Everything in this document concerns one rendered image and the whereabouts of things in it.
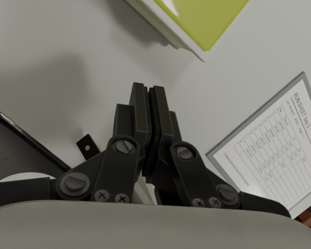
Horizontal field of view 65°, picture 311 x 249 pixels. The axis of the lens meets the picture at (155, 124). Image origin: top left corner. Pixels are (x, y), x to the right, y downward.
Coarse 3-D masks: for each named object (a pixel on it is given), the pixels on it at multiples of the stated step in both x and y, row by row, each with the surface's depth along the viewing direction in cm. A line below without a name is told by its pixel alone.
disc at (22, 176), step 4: (24, 172) 30; (28, 172) 30; (32, 172) 30; (36, 172) 30; (8, 176) 29; (12, 176) 29; (16, 176) 30; (20, 176) 30; (24, 176) 30; (28, 176) 30; (32, 176) 30; (36, 176) 30; (40, 176) 31; (44, 176) 31; (48, 176) 31; (52, 176) 31; (0, 180) 29; (4, 180) 29; (8, 180) 29; (12, 180) 30
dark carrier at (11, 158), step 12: (0, 132) 27; (12, 132) 27; (0, 144) 27; (12, 144) 28; (24, 144) 28; (0, 156) 28; (12, 156) 28; (24, 156) 29; (36, 156) 29; (0, 168) 29; (12, 168) 29; (24, 168) 29; (36, 168) 30; (48, 168) 30; (60, 168) 31
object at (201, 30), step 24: (144, 0) 14; (168, 0) 14; (192, 0) 14; (216, 0) 15; (240, 0) 15; (168, 24) 15; (192, 24) 15; (216, 24) 15; (192, 48) 16; (216, 48) 16
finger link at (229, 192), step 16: (160, 96) 12; (160, 112) 11; (160, 128) 10; (176, 128) 11; (160, 144) 10; (144, 160) 12; (160, 160) 10; (144, 176) 12; (160, 176) 10; (176, 192) 10; (224, 192) 9
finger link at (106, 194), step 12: (108, 144) 9; (120, 144) 9; (132, 144) 9; (108, 156) 8; (120, 156) 9; (132, 156) 9; (108, 168) 8; (120, 168) 8; (132, 168) 8; (96, 180) 8; (108, 180) 8; (120, 180) 8; (132, 180) 8; (96, 192) 7; (108, 192) 7; (120, 192) 7; (132, 192) 8
